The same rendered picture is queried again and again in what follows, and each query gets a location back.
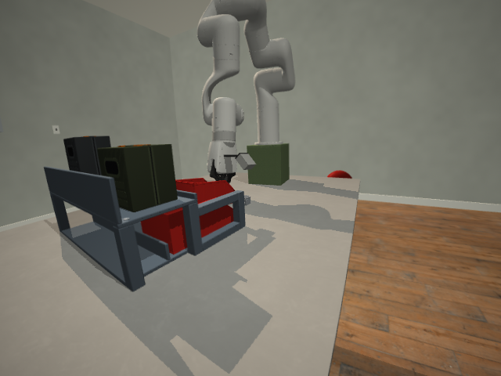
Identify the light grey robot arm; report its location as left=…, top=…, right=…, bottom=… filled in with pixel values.
left=197, top=0, right=295, bottom=145

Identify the grey metal shelf rack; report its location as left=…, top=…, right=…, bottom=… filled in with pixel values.
left=44, top=166, right=251, bottom=292

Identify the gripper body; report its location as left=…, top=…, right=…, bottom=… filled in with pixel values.
left=207, top=140, right=237, bottom=174

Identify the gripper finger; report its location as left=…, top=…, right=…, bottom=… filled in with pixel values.
left=210, top=160, right=225, bottom=181
left=224, top=172, right=236, bottom=183

